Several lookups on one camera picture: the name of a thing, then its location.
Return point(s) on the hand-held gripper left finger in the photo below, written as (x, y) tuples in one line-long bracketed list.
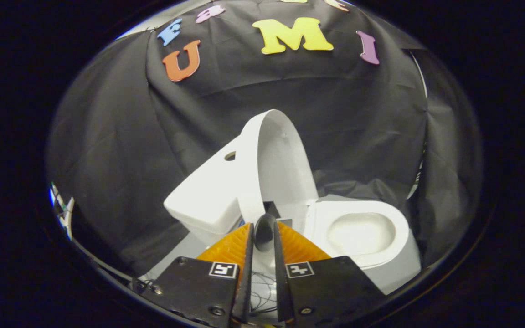
[(198, 291)]

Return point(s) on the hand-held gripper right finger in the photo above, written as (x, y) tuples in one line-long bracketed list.
[(326, 294)]

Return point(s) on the white toilet lid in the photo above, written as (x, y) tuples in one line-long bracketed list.
[(283, 168)]

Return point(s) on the black backdrop cloth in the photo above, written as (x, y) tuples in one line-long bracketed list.
[(335, 127)]

